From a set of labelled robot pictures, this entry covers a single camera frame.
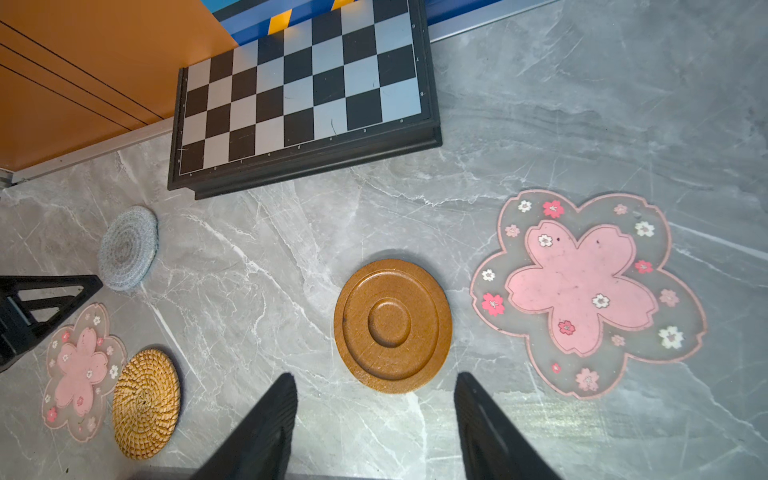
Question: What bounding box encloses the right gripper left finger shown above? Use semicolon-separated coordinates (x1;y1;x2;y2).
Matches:
192;373;298;479

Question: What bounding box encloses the pink flower coaster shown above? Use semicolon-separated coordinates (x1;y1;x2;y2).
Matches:
469;189;708;399
41;302;127;443

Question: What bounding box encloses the brown wooden round coaster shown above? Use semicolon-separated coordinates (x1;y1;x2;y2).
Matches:
334;259;453;394

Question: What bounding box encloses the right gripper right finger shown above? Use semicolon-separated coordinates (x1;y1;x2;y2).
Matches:
454;372;560;480

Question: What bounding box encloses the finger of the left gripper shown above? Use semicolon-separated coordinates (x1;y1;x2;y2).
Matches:
1;274;103;372

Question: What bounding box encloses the black white chessboard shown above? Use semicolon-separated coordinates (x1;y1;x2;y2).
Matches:
167;1;442;199

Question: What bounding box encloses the grey woven round coaster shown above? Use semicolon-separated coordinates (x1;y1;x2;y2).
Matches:
97;206;159;292

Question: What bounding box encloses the yellow rattan round coaster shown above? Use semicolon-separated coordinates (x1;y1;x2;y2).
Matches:
112;348;181;460

